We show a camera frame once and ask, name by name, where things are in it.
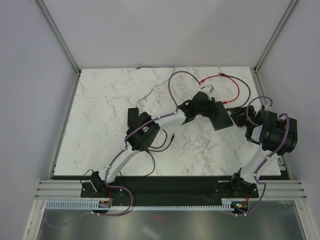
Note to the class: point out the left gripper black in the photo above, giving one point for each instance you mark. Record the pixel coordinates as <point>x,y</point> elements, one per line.
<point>211,104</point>

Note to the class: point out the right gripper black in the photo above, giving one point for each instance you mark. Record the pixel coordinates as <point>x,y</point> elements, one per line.
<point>237,119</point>

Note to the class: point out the black network switch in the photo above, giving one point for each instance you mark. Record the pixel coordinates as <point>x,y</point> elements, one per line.
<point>219,117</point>

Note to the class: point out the black power adapter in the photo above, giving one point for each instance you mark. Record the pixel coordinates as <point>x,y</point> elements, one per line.
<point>132,115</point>

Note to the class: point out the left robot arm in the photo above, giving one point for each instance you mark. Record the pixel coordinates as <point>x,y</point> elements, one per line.
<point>143,131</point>

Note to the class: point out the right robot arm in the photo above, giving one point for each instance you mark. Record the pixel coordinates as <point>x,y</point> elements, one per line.
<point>274,134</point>

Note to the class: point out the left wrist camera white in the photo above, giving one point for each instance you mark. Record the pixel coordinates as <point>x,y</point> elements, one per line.
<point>207,89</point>

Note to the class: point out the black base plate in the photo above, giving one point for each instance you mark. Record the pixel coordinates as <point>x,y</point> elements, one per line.
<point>169,191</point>

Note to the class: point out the aluminium frame rail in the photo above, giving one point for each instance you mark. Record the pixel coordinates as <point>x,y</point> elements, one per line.
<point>58,190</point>

